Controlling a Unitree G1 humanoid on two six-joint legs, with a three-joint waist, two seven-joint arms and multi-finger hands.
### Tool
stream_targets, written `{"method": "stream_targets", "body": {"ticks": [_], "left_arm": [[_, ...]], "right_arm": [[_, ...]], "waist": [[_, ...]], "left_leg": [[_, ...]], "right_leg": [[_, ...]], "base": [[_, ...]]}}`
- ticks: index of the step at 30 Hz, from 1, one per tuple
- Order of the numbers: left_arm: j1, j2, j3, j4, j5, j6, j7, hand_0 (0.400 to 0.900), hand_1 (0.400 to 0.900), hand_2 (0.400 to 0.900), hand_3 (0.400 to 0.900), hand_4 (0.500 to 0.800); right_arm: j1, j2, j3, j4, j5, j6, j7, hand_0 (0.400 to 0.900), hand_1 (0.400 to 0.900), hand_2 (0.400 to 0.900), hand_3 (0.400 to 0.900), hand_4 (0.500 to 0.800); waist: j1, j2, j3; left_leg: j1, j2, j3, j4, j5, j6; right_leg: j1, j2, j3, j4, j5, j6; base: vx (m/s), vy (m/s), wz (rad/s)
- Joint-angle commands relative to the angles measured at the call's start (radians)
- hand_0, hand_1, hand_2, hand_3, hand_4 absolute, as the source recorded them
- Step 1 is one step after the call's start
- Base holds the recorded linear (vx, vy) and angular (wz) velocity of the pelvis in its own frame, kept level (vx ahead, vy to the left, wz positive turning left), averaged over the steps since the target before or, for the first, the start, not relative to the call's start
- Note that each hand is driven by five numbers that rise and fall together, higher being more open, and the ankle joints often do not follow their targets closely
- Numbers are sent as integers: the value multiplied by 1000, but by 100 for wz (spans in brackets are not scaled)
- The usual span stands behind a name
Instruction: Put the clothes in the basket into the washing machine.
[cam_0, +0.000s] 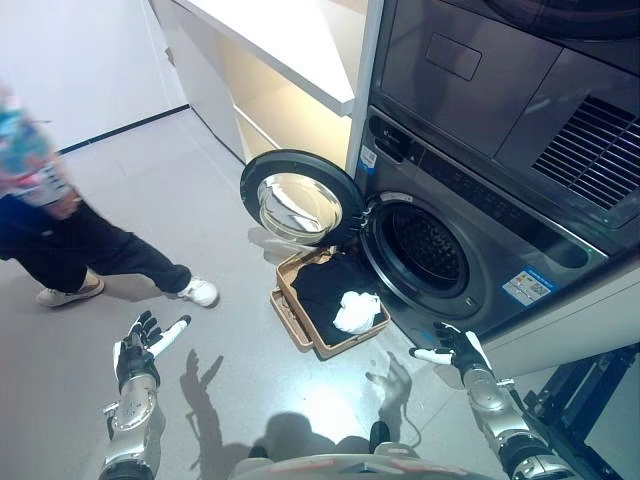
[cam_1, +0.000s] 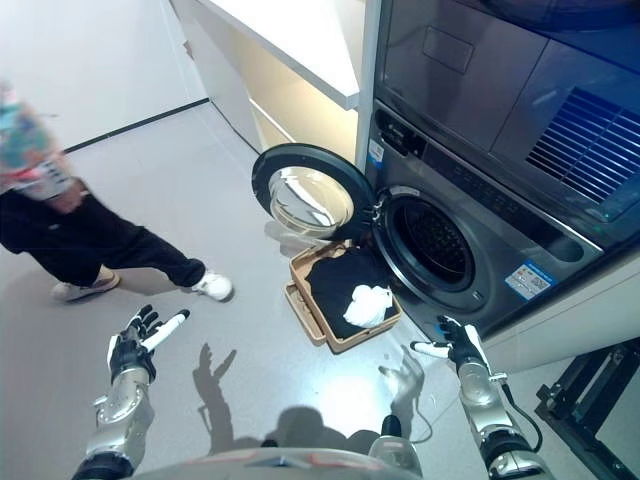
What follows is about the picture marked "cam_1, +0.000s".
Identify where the thin grey floor cable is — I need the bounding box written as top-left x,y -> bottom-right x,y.
413,398 -> 434,444

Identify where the white base panel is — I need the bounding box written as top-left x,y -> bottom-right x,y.
480,277 -> 640,374

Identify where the tan wicker laundry basket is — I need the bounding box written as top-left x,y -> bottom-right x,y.
283,238 -> 404,355

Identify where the black metal frame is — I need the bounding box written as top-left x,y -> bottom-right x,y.
533,337 -> 640,480

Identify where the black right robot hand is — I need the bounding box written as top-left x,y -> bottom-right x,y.
409,314 -> 486,373

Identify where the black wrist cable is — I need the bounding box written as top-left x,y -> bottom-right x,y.
492,372 -> 545,452

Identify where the white counter cabinet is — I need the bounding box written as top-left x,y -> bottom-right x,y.
169,0 -> 366,157

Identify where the round washing machine door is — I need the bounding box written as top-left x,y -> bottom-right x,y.
251,143 -> 377,247

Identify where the white garment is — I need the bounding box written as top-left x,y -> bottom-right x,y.
342,284 -> 394,330

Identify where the black garment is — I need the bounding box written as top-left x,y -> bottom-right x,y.
304,247 -> 397,337

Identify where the grey front-load washing machine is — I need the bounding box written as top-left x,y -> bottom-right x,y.
372,0 -> 640,251

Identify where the silver right robot leg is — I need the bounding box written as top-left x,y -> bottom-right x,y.
368,413 -> 422,474

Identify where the grey robot torso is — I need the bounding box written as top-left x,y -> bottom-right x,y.
129,447 -> 381,480

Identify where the person in black trousers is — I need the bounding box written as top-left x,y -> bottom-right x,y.
0,79 -> 235,304

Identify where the black baseboard strip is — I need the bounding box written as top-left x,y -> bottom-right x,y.
59,97 -> 210,154

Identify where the washing machine drum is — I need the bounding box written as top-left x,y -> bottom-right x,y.
362,97 -> 606,339

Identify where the white vertical side panel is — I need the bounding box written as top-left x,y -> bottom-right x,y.
352,0 -> 384,167

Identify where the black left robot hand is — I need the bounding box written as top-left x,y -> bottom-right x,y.
107,304 -> 191,386

